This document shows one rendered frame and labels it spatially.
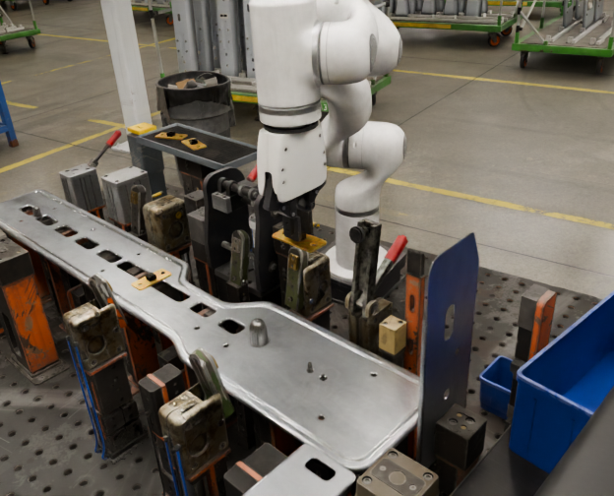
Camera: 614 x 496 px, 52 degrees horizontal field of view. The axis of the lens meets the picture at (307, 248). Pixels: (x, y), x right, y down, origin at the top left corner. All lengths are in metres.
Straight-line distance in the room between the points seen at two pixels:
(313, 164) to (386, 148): 0.68
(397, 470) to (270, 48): 0.55
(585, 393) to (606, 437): 0.83
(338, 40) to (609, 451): 0.66
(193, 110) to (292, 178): 3.27
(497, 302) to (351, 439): 0.94
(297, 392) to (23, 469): 0.67
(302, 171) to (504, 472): 0.48
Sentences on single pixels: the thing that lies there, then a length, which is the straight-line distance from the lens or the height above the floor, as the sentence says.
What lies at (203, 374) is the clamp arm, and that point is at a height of 1.08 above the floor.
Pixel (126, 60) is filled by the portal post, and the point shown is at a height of 0.72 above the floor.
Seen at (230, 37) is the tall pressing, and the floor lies 0.65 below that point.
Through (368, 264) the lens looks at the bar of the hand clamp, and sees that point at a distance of 1.07.
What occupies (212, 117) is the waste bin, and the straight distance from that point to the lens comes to 4.17.
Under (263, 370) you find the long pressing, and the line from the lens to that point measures 1.09.
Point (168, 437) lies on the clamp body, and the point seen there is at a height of 1.00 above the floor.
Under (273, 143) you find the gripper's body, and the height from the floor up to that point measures 1.42.
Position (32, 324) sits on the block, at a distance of 1.65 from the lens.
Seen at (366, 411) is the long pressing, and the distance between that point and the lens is 1.00.
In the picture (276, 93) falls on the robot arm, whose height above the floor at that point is 1.48.
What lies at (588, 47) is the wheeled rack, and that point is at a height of 0.27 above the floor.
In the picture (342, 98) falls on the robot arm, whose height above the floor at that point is 1.33.
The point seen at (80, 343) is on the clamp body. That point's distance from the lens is 1.25.
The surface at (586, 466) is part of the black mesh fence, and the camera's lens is 0.20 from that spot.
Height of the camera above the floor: 1.69
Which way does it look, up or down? 29 degrees down
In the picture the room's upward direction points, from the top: 3 degrees counter-clockwise
